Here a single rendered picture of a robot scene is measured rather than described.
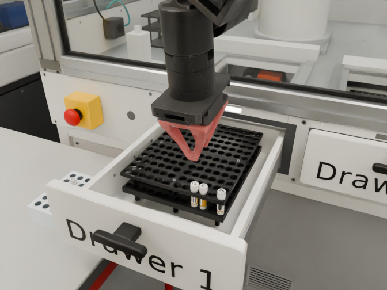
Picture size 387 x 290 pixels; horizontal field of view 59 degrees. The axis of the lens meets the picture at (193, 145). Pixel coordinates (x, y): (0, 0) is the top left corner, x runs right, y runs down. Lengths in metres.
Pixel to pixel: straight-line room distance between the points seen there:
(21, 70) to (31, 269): 0.83
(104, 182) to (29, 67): 0.84
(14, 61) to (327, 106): 1.02
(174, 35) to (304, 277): 0.69
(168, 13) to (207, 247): 0.26
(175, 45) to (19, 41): 0.99
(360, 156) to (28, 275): 0.58
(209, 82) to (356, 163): 0.34
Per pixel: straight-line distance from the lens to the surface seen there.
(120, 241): 0.43
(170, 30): 0.38
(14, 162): 0.93
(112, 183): 0.60
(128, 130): 0.82
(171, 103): 0.41
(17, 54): 1.32
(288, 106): 0.64
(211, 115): 0.41
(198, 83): 0.40
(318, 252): 0.85
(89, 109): 0.80
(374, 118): 0.64
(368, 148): 0.64
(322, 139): 0.64
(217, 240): 0.40
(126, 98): 0.78
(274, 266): 0.91
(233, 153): 0.60
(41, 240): 0.69
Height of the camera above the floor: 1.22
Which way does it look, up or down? 31 degrees down
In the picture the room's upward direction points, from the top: straight up
